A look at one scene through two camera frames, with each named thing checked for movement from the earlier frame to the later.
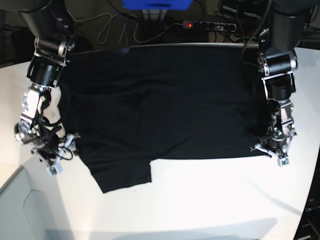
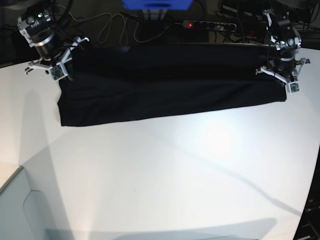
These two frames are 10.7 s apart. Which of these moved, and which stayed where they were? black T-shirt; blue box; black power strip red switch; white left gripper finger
Moved: black T-shirt; white left gripper finger
Stayed: blue box; black power strip red switch
